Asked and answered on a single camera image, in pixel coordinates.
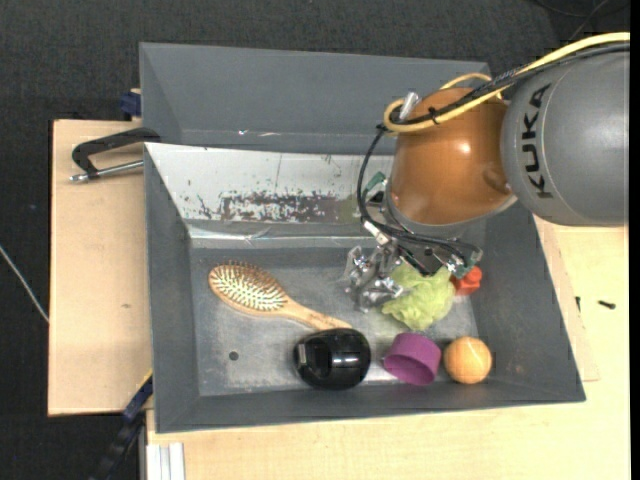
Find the orange ball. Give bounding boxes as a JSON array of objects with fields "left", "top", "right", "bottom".
[{"left": 443, "top": 336, "right": 494, "bottom": 385}]

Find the black glossy tape dispenser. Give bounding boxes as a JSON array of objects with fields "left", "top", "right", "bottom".
[{"left": 292, "top": 327, "right": 372, "bottom": 390}]

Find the purple plastic cup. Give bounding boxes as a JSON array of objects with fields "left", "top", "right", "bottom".
[{"left": 382, "top": 331, "right": 443, "bottom": 387}]

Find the grey metal bin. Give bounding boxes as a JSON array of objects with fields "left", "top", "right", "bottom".
[{"left": 138, "top": 41, "right": 587, "bottom": 434}]

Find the wooden hairbrush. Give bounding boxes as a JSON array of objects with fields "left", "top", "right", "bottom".
[{"left": 207, "top": 262, "right": 354, "bottom": 332}]

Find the small red block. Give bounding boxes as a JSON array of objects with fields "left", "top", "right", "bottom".
[{"left": 449, "top": 265, "right": 484, "bottom": 297}]

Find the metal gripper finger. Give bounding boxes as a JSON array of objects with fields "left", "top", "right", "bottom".
[
  {"left": 343, "top": 245, "right": 382, "bottom": 295},
  {"left": 353, "top": 274, "right": 404, "bottom": 315}
]

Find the light green mesh sponge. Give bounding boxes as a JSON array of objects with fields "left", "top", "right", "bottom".
[{"left": 380, "top": 264, "right": 457, "bottom": 332}]

